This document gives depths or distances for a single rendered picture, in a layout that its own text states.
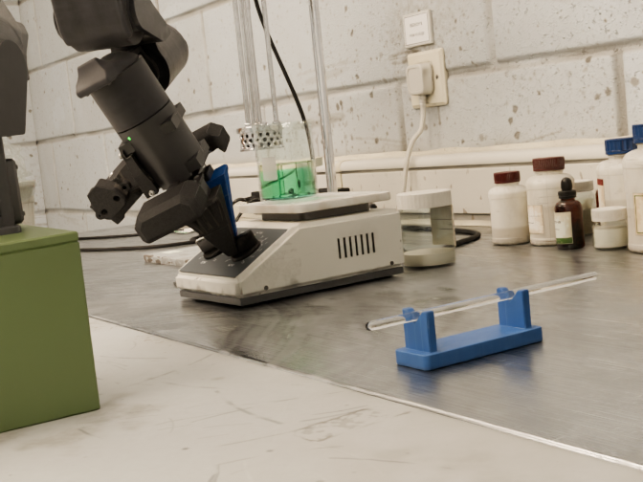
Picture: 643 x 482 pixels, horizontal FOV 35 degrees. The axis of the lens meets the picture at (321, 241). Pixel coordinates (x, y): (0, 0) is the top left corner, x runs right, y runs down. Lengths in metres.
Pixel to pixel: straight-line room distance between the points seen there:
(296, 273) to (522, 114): 0.58
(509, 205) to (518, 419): 0.71
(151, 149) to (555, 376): 0.45
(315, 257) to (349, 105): 0.83
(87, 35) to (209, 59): 1.34
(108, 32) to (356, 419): 0.46
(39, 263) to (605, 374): 0.33
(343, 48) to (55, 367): 1.24
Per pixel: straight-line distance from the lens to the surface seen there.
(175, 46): 0.98
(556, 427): 0.51
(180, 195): 0.86
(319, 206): 0.98
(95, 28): 0.88
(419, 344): 0.64
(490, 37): 1.49
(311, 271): 0.97
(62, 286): 0.61
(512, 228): 1.21
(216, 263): 0.99
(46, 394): 0.62
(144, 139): 0.91
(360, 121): 1.75
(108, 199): 0.92
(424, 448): 0.49
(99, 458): 0.53
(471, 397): 0.56
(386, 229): 1.02
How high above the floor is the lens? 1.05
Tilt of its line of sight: 6 degrees down
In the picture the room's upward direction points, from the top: 6 degrees counter-clockwise
